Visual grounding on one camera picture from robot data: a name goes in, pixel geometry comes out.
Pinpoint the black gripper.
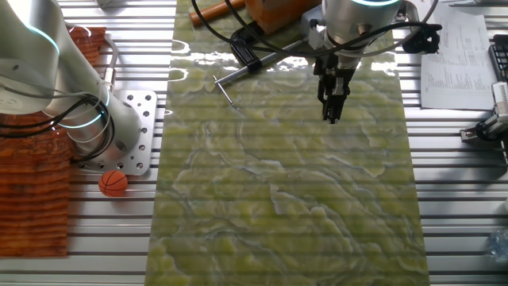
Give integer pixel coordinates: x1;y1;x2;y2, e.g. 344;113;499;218
312;53;361;126

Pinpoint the grey push button box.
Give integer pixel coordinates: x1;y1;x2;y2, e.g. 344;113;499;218
299;6;330;51

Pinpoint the black steel C-clamp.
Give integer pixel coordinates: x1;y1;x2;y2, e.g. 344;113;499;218
213;25;314;106

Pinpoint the open cardboard box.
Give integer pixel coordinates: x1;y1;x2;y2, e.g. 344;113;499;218
244;0;322;35

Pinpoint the green marble pattern mat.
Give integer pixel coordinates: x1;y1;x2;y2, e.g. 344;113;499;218
144;0;432;286

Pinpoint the printed paper sheet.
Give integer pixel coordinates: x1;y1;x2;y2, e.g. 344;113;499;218
420;0;499;111

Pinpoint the small grey clamp device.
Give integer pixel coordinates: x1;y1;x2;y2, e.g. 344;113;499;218
460;113;508;143

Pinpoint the black keyboard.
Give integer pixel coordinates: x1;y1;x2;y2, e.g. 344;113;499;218
488;33;508;83

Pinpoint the clear plastic water bottle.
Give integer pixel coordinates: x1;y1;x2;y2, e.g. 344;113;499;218
487;228;508;263

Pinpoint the small orange basketball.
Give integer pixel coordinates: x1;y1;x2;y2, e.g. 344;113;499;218
98;169;129;199

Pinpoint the reddish wood grain board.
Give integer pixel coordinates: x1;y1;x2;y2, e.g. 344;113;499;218
0;25;108;259

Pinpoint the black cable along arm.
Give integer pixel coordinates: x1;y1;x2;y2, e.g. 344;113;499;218
0;0;442;164

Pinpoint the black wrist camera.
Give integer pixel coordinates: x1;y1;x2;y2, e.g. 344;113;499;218
402;22;443;55

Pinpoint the wooden handled tool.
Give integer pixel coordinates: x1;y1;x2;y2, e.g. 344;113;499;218
188;0;247;28

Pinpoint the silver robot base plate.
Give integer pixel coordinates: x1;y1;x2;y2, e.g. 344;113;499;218
77;89;159;176

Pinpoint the grey base cable with connector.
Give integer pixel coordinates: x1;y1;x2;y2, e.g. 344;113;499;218
103;33;119;91

